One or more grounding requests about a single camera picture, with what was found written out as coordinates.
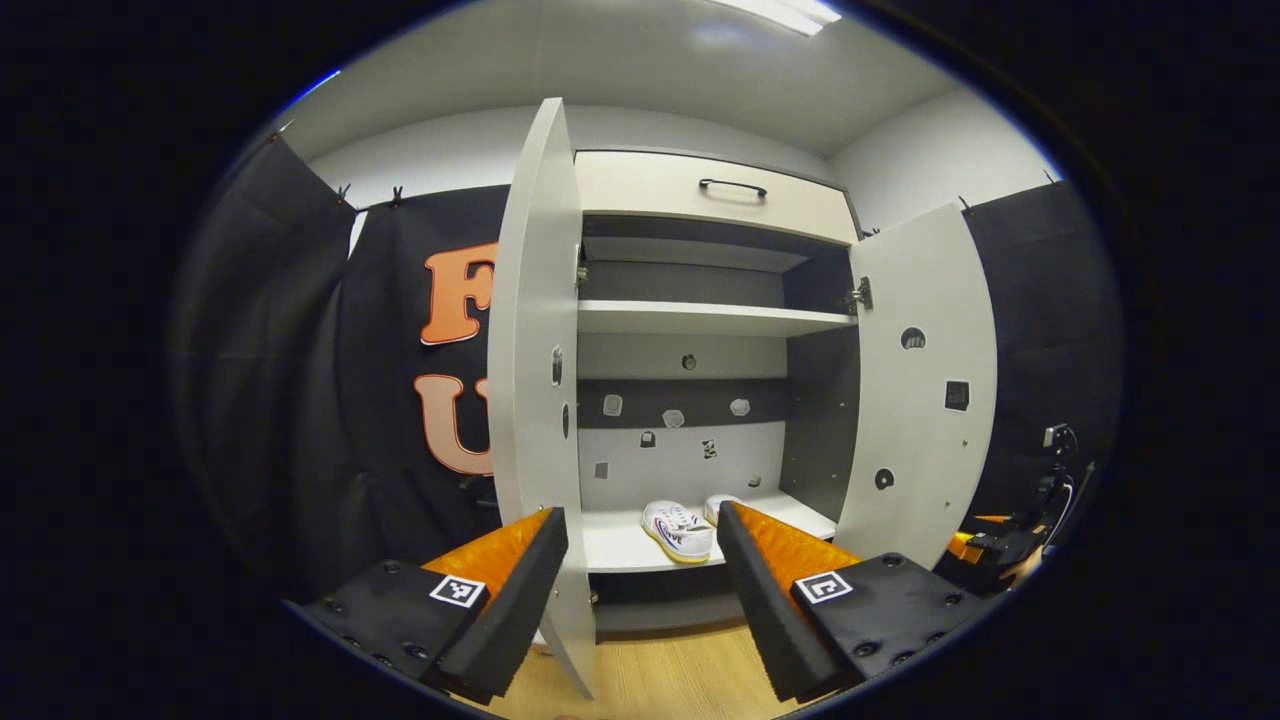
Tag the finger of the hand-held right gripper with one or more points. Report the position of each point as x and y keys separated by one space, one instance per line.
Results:
x=962 y=547

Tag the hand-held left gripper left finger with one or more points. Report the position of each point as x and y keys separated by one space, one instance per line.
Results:
x=520 y=610

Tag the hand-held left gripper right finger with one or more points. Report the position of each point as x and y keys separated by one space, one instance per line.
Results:
x=765 y=610

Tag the white striped shoe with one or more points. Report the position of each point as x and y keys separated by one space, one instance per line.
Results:
x=680 y=530
x=718 y=508

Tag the white shoe cabinet door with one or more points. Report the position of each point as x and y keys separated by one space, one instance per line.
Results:
x=530 y=350
x=920 y=420

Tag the white shoe cabinet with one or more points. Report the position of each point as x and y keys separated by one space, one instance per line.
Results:
x=700 y=320

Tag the white rounded object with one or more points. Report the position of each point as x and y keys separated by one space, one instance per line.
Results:
x=540 y=640

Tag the black backdrop cloth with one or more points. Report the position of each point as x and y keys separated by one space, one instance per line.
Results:
x=300 y=350
x=1040 y=300

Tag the ceiling light panel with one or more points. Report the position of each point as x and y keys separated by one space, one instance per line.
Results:
x=790 y=12

